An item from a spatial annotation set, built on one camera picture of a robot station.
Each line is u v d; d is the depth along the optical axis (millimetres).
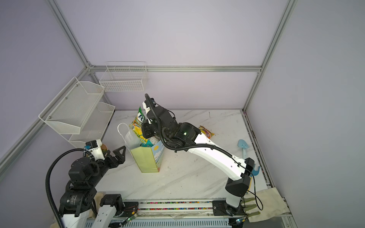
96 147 562
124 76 955
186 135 419
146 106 521
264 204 744
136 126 645
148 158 763
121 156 616
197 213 732
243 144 983
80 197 435
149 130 528
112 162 574
